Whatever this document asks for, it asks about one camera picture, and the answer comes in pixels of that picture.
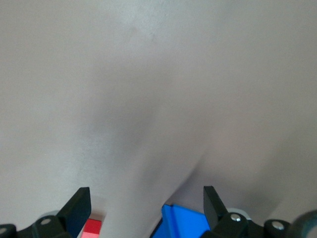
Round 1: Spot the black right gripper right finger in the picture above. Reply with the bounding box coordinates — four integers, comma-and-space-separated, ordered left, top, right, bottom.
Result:
198, 185, 298, 238

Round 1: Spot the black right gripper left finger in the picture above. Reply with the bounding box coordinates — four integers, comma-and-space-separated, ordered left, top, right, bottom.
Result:
0, 187, 92, 238

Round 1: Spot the brown table mat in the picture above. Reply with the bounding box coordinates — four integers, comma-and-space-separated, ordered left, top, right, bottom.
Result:
0, 0, 317, 238

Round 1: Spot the blue plastic storage bin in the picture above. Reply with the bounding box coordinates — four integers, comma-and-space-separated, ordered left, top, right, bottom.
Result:
151, 204, 211, 238

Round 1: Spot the small red cube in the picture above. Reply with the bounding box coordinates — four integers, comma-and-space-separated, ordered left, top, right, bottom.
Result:
81, 218, 103, 238

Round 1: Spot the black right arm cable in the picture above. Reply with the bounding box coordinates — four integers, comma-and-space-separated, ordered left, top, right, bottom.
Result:
291, 210, 317, 238

